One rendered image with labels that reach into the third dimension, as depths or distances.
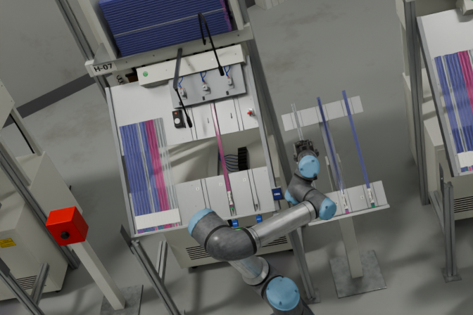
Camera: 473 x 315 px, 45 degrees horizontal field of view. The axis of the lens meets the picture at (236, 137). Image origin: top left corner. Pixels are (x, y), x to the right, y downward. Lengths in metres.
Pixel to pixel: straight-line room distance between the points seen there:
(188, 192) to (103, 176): 1.80
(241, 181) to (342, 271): 0.88
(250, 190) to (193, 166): 0.58
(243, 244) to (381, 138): 2.14
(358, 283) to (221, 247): 1.36
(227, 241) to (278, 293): 0.40
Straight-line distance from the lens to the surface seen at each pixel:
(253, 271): 2.19
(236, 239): 1.88
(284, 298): 2.18
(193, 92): 2.57
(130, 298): 3.44
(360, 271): 3.10
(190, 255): 3.27
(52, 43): 5.32
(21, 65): 5.35
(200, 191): 2.60
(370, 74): 4.47
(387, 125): 3.97
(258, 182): 2.55
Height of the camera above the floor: 2.54
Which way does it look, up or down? 38 degrees down
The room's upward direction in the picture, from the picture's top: 19 degrees counter-clockwise
